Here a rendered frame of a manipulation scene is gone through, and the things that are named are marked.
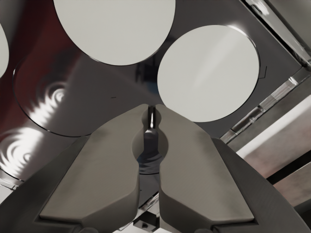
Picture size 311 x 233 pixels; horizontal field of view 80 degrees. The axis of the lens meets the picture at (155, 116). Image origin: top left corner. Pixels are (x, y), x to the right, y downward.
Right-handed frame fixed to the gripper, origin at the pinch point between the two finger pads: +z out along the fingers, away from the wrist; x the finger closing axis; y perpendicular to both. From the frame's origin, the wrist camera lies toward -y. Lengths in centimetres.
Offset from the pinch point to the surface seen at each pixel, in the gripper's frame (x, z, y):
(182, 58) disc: 2.7, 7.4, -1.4
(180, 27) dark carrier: 2.3, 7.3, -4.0
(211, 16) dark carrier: 4.9, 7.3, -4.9
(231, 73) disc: 7.7, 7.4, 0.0
